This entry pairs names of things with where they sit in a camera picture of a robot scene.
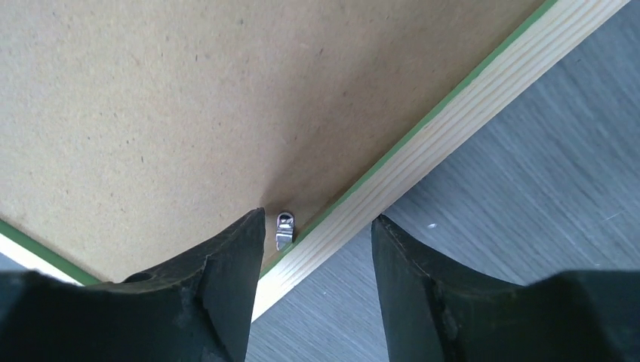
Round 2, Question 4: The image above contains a wooden picture frame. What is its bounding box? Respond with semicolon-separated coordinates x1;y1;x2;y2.
0;0;632;324

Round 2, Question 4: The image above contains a brown backing board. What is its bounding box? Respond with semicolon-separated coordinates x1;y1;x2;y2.
0;0;549;284

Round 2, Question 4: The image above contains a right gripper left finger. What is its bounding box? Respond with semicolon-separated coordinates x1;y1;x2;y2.
1;208;266;361

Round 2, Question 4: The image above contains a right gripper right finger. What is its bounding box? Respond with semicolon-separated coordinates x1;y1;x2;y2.
371;215;639;361

